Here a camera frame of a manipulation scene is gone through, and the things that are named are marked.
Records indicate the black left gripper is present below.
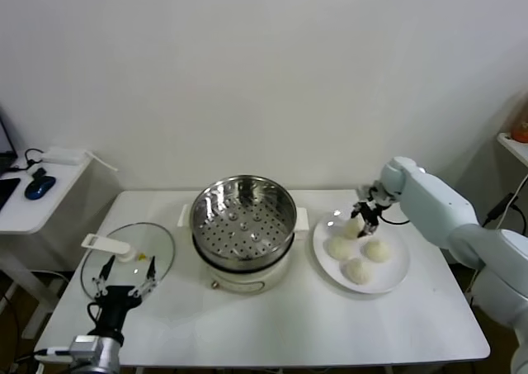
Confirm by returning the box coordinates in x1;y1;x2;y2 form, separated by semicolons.
91;255;160;338

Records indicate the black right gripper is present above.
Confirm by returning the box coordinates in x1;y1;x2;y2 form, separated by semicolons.
350;198;384;239

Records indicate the white steamed baozi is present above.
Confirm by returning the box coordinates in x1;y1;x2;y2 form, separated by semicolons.
327;236;356;262
341;219;366;239
361;239;391;263
344;257;373;286

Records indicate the stainless steel steamer basket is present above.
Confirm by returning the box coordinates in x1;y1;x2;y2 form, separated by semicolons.
190;175;298;267

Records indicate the white round plate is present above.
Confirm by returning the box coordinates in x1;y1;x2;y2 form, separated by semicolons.
312;208;412;296

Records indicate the white thin stick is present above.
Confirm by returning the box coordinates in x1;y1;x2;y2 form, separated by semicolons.
84;149;120;173

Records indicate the white electric cooker pot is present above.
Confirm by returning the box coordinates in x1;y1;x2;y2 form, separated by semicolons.
177;203;310;296

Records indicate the white side table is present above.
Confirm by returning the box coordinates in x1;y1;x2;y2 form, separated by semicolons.
0;153;120;342

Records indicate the blue computer mouse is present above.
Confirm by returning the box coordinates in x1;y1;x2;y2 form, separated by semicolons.
23;175;58;201

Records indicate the black tablet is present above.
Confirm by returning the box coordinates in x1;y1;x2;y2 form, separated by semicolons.
0;178;22;212

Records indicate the white shelf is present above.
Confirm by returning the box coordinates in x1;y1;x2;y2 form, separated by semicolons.
496;132;528;173

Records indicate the black laptop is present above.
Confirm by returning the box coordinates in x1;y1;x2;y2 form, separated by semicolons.
0;103;20;177

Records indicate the orange bag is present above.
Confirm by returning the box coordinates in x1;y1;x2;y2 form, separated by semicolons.
510;109;528;144

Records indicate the glass lid with white handle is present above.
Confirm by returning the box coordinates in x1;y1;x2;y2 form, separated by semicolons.
80;223;177;305

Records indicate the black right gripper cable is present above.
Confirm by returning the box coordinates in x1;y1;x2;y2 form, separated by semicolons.
379;208;412;226

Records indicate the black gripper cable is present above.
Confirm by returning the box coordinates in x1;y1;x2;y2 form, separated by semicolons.
87;301;104;329
379;208;412;226

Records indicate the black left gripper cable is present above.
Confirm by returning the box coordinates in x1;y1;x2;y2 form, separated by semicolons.
87;301;104;329

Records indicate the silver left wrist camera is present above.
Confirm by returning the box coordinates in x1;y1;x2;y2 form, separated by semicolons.
34;334;103;357

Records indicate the black floor cable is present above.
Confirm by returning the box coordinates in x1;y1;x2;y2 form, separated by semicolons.
0;285;21;353

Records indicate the black power adapter cable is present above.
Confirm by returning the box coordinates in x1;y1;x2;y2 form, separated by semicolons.
482;192;519;230

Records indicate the black desk cable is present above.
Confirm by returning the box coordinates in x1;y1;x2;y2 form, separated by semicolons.
10;148;47;173

